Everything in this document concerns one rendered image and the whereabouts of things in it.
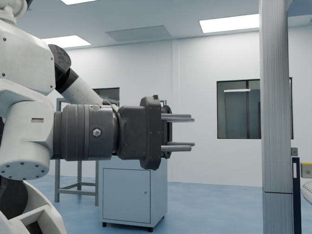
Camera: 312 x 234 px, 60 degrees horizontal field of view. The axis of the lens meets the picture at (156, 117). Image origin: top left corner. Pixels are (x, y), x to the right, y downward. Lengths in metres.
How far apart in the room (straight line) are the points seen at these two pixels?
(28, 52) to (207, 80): 4.88
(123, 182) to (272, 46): 2.38
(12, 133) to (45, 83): 0.39
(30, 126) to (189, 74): 5.19
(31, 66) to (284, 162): 0.66
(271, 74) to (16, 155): 0.58
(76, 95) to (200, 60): 4.73
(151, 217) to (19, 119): 2.53
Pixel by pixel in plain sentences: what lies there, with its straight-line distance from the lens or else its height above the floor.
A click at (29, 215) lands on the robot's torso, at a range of 0.74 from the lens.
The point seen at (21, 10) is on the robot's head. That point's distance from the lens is 0.86.
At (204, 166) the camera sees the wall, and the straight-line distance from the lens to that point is 5.42.
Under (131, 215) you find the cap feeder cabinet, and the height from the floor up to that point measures 0.16.
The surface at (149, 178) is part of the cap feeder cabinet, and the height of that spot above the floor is 0.54.
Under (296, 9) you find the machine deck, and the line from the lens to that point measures 0.80.
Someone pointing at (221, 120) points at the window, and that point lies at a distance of 5.45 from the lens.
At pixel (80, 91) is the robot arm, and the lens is 0.95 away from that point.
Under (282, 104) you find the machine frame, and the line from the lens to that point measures 0.72.
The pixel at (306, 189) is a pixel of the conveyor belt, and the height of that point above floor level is 0.89.
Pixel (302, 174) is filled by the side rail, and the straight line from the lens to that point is 0.71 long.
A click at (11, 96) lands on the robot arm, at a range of 0.44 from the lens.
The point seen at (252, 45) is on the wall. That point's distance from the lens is 5.58.
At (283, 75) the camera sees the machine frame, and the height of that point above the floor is 1.15.
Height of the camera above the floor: 1.02
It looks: 3 degrees up
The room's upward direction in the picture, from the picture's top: straight up
